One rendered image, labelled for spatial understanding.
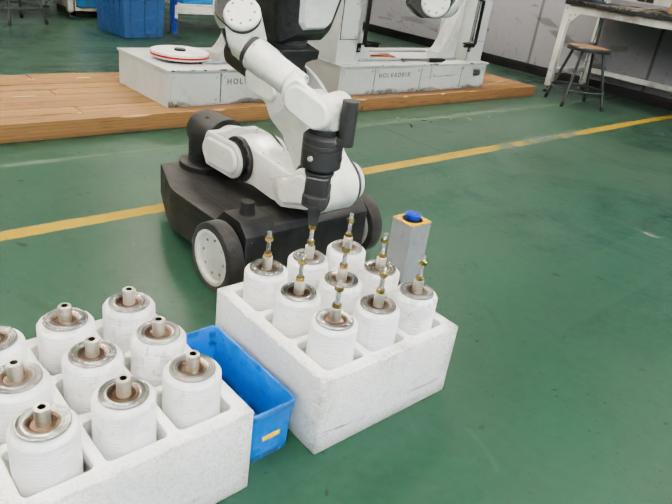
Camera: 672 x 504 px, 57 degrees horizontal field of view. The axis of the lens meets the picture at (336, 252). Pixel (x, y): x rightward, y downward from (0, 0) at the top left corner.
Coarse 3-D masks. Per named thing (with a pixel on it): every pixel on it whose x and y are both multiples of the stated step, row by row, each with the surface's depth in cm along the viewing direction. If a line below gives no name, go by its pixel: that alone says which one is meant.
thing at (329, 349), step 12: (312, 324) 119; (312, 336) 119; (324, 336) 117; (336, 336) 117; (348, 336) 118; (312, 348) 120; (324, 348) 118; (336, 348) 118; (348, 348) 119; (324, 360) 119; (336, 360) 119; (348, 360) 121
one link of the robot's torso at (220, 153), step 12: (216, 132) 193; (228, 132) 196; (240, 132) 199; (252, 132) 202; (204, 144) 195; (216, 144) 190; (228, 144) 186; (204, 156) 197; (216, 156) 191; (228, 156) 186; (240, 156) 184; (216, 168) 194; (228, 168) 188; (240, 168) 185
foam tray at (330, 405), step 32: (224, 288) 140; (224, 320) 140; (256, 320) 130; (448, 320) 140; (256, 352) 131; (288, 352) 122; (384, 352) 125; (416, 352) 131; (448, 352) 140; (288, 384) 124; (320, 384) 115; (352, 384) 120; (384, 384) 128; (416, 384) 137; (320, 416) 118; (352, 416) 125; (384, 416) 134; (320, 448) 122
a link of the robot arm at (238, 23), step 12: (216, 0) 129; (228, 0) 129; (240, 0) 127; (252, 0) 127; (216, 12) 128; (228, 12) 127; (240, 12) 127; (252, 12) 127; (228, 24) 127; (240, 24) 126; (252, 24) 126
